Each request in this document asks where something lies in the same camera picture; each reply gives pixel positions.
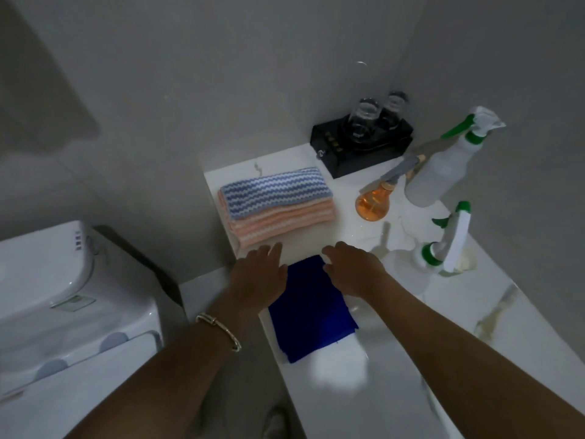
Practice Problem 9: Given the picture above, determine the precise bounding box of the person's left hand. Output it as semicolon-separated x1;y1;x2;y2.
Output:
228;242;289;319

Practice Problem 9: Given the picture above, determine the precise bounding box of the person's right hand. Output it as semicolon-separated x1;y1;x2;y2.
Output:
322;241;390;299

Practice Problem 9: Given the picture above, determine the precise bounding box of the dark blue cloth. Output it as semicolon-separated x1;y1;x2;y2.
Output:
267;254;360;364

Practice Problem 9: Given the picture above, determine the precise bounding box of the person's left forearm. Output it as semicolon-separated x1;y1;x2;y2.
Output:
64;296;259;439

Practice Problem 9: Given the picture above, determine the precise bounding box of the person's right forearm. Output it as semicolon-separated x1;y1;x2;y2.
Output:
359;275;585;439

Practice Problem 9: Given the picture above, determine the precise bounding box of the orange white striped cloth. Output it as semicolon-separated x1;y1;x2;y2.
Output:
217;191;338;250

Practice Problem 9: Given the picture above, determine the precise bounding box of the round orange liquid spray bottle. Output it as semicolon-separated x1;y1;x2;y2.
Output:
355;155;428;223

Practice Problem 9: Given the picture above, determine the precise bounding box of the blue white striped cloth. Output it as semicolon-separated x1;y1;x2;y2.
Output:
218;167;334;221

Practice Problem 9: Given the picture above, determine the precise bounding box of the black tray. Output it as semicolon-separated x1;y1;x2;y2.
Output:
310;115;415;179

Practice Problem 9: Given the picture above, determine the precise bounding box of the small white green spray bottle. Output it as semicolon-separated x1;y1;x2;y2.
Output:
392;200;474;298

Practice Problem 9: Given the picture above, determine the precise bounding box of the tall white green spray bottle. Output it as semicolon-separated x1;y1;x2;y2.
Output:
404;105;507;209

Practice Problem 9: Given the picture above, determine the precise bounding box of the clear drinking glass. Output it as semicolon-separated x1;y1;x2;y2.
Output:
382;91;409;131
348;98;383;138

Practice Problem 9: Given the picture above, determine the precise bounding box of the person's grey shoe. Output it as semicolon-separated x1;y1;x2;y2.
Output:
262;406;289;439

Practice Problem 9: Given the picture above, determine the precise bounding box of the white toilet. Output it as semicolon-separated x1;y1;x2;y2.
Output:
0;219;166;439

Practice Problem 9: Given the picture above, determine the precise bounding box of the silver wrist bracelet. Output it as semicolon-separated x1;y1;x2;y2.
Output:
196;313;242;353

